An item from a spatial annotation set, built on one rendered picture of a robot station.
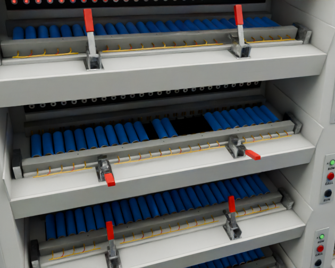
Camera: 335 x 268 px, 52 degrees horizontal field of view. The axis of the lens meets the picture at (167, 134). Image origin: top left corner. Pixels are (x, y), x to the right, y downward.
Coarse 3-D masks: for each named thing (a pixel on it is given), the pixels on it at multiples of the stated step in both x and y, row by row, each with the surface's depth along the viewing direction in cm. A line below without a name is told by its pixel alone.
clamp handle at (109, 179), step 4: (104, 164) 60; (104, 168) 60; (104, 172) 58; (108, 172) 58; (104, 176) 57; (108, 176) 56; (112, 176) 56; (108, 180) 55; (112, 180) 55; (108, 184) 54; (112, 184) 55
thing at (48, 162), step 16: (240, 128) 73; (256, 128) 73; (272, 128) 74; (288, 128) 76; (128, 144) 66; (144, 144) 66; (160, 144) 67; (176, 144) 68; (192, 144) 69; (208, 144) 70; (32, 160) 60; (48, 160) 61; (64, 160) 61; (80, 160) 62; (96, 160) 64
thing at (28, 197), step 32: (192, 96) 79; (224, 96) 82; (320, 128) 71; (160, 160) 66; (192, 160) 67; (224, 160) 68; (256, 160) 70; (288, 160) 73; (32, 192) 58; (64, 192) 58; (96, 192) 61; (128, 192) 63
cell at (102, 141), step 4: (96, 128) 70; (100, 128) 70; (96, 132) 69; (100, 132) 69; (104, 132) 70; (96, 136) 69; (100, 136) 68; (104, 136) 68; (100, 140) 67; (104, 140) 67; (100, 144) 66; (104, 144) 66
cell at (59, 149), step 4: (56, 132) 68; (60, 132) 68; (56, 136) 67; (60, 136) 67; (56, 140) 66; (60, 140) 66; (56, 144) 65; (60, 144) 65; (56, 148) 64; (60, 148) 64; (56, 152) 64; (64, 152) 64
